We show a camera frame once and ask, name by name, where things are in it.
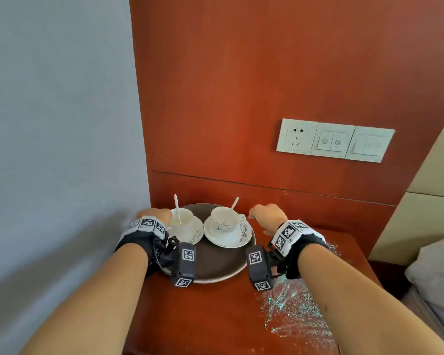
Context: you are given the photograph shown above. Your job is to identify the person's right hand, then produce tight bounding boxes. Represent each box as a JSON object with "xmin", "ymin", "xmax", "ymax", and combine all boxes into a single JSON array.
[{"xmin": 248, "ymin": 203, "xmax": 289, "ymax": 236}]

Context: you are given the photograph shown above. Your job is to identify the person's left hand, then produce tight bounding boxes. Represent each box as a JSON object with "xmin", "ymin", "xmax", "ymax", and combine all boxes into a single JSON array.
[{"xmin": 137, "ymin": 207, "xmax": 173, "ymax": 227}]

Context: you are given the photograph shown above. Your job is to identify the brown round tray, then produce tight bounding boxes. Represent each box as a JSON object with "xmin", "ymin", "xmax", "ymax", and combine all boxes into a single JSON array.
[{"xmin": 159, "ymin": 203, "xmax": 257, "ymax": 284}]

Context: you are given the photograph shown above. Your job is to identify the person's right forearm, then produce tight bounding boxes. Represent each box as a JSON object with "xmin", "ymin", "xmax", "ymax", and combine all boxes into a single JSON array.
[{"xmin": 297, "ymin": 243, "xmax": 444, "ymax": 355}]

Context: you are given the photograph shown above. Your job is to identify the person's left forearm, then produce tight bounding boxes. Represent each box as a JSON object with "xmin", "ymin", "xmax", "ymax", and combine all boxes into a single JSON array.
[{"xmin": 20, "ymin": 243, "xmax": 148, "ymax": 355}]

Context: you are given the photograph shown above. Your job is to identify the red wooden nightstand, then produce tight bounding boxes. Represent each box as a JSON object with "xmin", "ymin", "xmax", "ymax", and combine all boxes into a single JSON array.
[{"xmin": 122, "ymin": 227, "xmax": 384, "ymax": 355}]

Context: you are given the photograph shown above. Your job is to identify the black left wristband with markers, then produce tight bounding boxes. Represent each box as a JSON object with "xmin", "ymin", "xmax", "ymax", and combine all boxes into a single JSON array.
[{"xmin": 114, "ymin": 216, "xmax": 170, "ymax": 276}]

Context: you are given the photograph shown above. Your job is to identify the black wristband with markers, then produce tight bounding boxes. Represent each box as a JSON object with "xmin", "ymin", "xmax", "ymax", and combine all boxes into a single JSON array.
[
  {"xmin": 268, "ymin": 219, "xmax": 328, "ymax": 281},
  {"xmin": 114, "ymin": 216, "xmax": 170, "ymax": 276}
]

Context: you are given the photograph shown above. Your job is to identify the black right wristband with markers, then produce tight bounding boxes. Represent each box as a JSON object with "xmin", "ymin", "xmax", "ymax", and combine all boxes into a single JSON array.
[{"xmin": 268, "ymin": 219, "xmax": 328, "ymax": 281}]

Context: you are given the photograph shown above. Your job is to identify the white power socket plate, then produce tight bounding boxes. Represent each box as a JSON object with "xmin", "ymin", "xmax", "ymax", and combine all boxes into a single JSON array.
[{"xmin": 276, "ymin": 118, "xmax": 318, "ymax": 156}]

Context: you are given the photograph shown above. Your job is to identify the shiny glitter scraps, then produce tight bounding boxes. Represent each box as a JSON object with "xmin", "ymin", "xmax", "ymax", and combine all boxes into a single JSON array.
[{"xmin": 257, "ymin": 240, "xmax": 343, "ymax": 352}]

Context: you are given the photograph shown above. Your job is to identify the beige padded headboard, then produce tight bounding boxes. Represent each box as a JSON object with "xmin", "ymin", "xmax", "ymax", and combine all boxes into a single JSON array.
[{"xmin": 368, "ymin": 103, "xmax": 444, "ymax": 267}]

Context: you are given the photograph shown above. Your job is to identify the white bedding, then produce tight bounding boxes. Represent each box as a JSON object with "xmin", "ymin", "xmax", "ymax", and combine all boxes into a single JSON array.
[{"xmin": 404, "ymin": 236, "xmax": 444, "ymax": 329}]

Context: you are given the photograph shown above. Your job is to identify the striped beige bed base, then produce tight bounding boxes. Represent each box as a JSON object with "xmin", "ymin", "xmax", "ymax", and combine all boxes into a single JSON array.
[{"xmin": 399, "ymin": 284, "xmax": 444, "ymax": 354}]

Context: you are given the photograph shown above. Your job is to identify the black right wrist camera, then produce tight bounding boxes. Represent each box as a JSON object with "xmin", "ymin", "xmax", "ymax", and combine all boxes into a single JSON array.
[{"xmin": 246, "ymin": 244, "xmax": 278, "ymax": 292}]

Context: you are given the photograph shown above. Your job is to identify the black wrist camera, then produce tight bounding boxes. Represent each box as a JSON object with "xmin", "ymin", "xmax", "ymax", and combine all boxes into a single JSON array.
[
  {"xmin": 159, "ymin": 236, "xmax": 197, "ymax": 289},
  {"xmin": 246, "ymin": 244, "xmax": 278, "ymax": 292}
]

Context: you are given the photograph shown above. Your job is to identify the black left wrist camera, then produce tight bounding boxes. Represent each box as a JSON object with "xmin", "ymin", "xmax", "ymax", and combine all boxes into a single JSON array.
[{"xmin": 159, "ymin": 236, "xmax": 197, "ymax": 289}]

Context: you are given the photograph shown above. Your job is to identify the white double button switch plate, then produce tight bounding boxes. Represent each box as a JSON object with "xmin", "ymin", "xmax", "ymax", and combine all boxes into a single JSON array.
[{"xmin": 310, "ymin": 123, "xmax": 356, "ymax": 159}]

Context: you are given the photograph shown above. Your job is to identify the white plain switch plate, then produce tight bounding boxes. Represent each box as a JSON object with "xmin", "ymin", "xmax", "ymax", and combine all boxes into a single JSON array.
[{"xmin": 344, "ymin": 126, "xmax": 396, "ymax": 164}]

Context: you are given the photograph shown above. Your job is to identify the red wooden wall panel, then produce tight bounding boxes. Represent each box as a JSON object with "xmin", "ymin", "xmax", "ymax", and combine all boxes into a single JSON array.
[{"xmin": 128, "ymin": 0, "xmax": 444, "ymax": 255}]

